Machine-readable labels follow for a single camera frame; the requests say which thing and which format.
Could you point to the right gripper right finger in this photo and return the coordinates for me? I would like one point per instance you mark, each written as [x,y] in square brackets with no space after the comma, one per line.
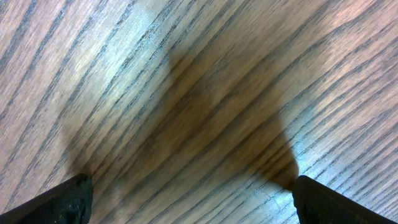
[318,204]

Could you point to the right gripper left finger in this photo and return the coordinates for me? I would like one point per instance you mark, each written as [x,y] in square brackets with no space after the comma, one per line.
[70,202]

